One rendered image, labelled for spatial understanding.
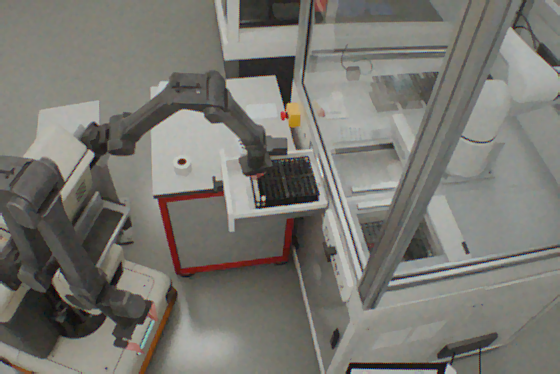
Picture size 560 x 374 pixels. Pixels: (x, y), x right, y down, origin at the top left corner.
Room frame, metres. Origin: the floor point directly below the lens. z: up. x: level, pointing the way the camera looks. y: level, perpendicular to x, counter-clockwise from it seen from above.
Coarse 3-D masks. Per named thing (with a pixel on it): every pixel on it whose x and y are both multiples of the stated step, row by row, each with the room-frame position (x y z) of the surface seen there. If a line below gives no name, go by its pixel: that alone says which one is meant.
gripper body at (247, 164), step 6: (240, 156) 1.07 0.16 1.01; (246, 156) 1.08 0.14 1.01; (264, 156) 1.06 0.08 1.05; (240, 162) 1.05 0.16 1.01; (246, 162) 1.05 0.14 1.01; (252, 162) 1.03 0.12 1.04; (258, 162) 1.03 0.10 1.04; (264, 162) 1.06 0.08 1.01; (270, 162) 1.06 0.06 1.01; (246, 168) 1.03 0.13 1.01; (252, 168) 1.03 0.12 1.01; (258, 168) 1.03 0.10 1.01; (264, 168) 1.04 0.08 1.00
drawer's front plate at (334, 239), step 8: (328, 216) 0.93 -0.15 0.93; (328, 224) 0.92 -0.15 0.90; (328, 232) 0.90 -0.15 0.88; (336, 232) 0.87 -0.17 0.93; (328, 240) 0.88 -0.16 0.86; (336, 240) 0.84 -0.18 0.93; (336, 248) 0.82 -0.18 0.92; (336, 256) 0.80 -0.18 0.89; (344, 256) 0.79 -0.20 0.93; (336, 264) 0.79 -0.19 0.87; (344, 264) 0.76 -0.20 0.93; (336, 272) 0.78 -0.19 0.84; (344, 272) 0.73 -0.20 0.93; (344, 280) 0.71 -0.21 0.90; (344, 288) 0.70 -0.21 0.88; (352, 288) 0.68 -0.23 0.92; (344, 296) 0.68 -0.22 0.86
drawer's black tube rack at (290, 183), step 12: (276, 168) 1.13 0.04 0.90; (288, 168) 1.14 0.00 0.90; (300, 168) 1.16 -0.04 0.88; (312, 168) 1.15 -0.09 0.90; (264, 180) 1.07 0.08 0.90; (276, 180) 1.08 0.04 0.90; (288, 180) 1.10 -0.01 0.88; (300, 180) 1.09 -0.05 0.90; (312, 180) 1.12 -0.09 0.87; (252, 192) 1.04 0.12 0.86; (264, 192) 1.02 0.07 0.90; (276, 192) 1.03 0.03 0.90; (288, 192) 1.03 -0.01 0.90; (300, 192) 1.06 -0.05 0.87; (312, 192) 1.04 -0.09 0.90; (276, 204) 1.00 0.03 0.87; (288, 204) 1.01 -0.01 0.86
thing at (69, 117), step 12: (48, 108) 1.46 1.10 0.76; (60, 108) 1.47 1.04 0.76; (72, 108) 1.48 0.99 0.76; (84, 108) 1.48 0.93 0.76; (96, 108) 1.49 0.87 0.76; (48, 120) 1.39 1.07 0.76; (60, 120) 1.40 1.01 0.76; (72, 120) 1.40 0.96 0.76; (84, 120) 1.41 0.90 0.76; (96, 120) 1.41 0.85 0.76; (72, 132) 1.33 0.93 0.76; (96, 168) 1.30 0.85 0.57; (96, 180) 1.29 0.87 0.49; (108, 180) 1.40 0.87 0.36; (108, 192) 1.32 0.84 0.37; (120, 240) 1.27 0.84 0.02; (132, 240) 1.28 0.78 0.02
